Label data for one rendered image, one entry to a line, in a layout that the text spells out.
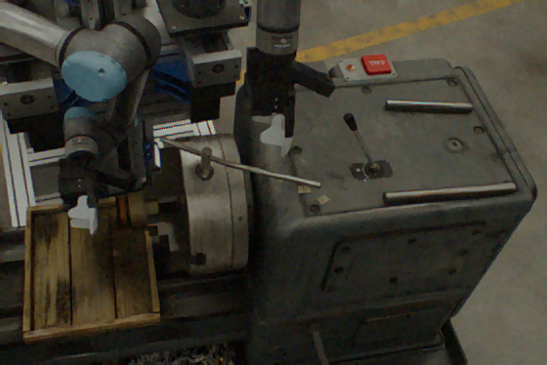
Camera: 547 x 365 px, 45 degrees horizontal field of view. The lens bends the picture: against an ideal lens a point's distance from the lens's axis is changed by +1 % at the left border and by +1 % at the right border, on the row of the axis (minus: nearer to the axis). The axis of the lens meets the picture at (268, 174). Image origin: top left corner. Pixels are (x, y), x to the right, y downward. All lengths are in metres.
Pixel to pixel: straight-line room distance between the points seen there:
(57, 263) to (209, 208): 0.48
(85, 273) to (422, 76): 0.94
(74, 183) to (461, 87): 0.93
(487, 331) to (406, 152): 1.44
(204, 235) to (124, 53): 0.41
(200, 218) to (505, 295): 1.78
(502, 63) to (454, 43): 0.28
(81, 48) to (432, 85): 0.81
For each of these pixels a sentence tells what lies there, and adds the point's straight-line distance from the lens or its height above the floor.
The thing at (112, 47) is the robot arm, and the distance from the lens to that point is 1.40.
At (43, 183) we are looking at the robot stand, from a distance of 2.72.
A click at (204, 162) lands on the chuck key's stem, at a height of 1.29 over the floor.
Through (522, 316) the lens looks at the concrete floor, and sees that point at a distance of 2.89.
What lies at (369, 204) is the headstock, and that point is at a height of 1.25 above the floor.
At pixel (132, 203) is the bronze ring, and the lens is 1.48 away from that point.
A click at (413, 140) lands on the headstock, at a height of 1.25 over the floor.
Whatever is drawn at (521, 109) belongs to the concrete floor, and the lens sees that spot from 3.66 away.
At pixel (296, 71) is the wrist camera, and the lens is 1.18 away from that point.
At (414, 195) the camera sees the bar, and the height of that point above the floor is 1.27.
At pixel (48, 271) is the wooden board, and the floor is 0.89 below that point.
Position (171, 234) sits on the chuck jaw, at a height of 1.11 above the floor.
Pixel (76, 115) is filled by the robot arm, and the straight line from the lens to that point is 1.68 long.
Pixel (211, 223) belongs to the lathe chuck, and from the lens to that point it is 1.38.
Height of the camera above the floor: 2.31
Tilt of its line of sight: 51 degrees down
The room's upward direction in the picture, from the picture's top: 8 degrees clockwise
